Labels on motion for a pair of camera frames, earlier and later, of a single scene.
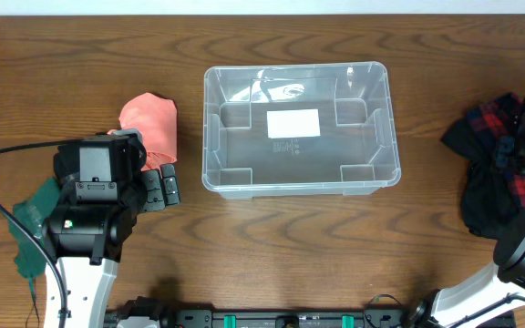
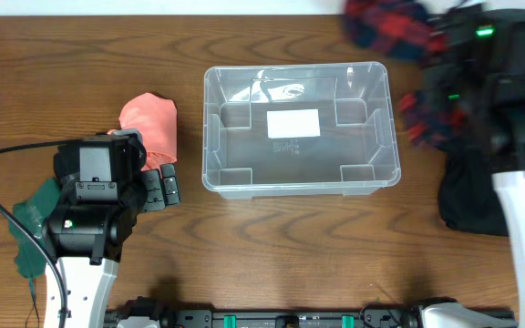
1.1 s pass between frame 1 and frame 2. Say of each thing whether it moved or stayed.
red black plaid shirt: moved
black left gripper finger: stayed
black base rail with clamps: stayed
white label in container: stayed
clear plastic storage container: stayed
